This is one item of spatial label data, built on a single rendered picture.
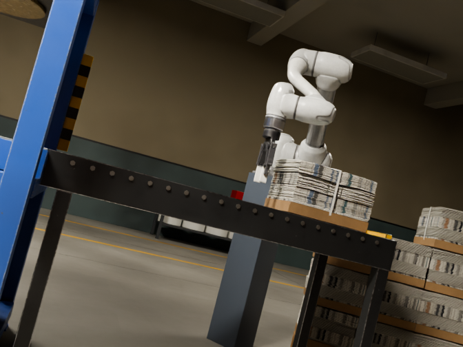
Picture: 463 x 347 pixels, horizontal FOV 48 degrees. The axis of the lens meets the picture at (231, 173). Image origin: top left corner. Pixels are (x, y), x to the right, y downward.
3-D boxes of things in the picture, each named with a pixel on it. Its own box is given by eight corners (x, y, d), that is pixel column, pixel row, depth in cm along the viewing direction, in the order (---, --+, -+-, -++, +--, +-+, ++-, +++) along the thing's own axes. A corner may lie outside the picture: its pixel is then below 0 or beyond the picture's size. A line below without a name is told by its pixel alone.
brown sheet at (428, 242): (412, 243, 315) (414, 235, 315) (459, 255, 313) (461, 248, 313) (433, 246, 277) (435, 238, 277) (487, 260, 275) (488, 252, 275)
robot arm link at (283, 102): (263, 111, 219) (293, 118, 216) (272, 76, 220) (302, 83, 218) (265, 117, 229) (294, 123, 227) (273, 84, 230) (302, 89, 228)
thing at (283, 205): (293, 215, 242) (296, 206, 242) (322, 220, 214) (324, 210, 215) (262, 206, 238) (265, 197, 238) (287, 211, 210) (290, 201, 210)
